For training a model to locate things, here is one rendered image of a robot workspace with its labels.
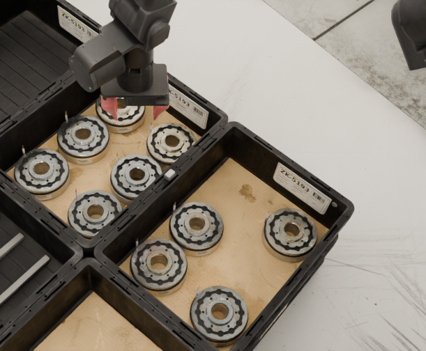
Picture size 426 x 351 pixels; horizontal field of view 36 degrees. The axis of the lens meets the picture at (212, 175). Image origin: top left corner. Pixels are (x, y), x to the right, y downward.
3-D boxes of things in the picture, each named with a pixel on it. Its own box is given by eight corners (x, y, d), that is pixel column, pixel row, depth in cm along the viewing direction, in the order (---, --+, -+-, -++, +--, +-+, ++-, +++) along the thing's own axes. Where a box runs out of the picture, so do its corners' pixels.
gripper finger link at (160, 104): (168, 133, 112) (170, 97, 104) (125, 134, 111) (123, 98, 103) (166, 101, 115) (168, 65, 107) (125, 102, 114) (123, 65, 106)
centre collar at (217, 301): (218, 294, 118) (219, 292, 117) (239, 313, 116) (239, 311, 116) (199, 312, 116) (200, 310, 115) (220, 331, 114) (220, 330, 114)
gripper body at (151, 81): (168, 102, 105) (169, 71, 99) (102, 102, 104) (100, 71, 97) (166, 71, 108) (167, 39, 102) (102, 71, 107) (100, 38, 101)
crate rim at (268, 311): (231, 125, 133) (232, 117, 131) (355, 212, 125) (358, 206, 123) (88, 258, 114) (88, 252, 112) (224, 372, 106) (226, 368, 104)
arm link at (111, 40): (173, 20, 89) (132, -22, 91) (105, 60, 84) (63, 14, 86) (161, 70, 100) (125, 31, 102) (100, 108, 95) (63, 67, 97)
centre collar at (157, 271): (157, 245, 122) (158, 244, 121) (178, 262, 120) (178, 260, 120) (139, 263, 119) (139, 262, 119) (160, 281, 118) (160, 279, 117)
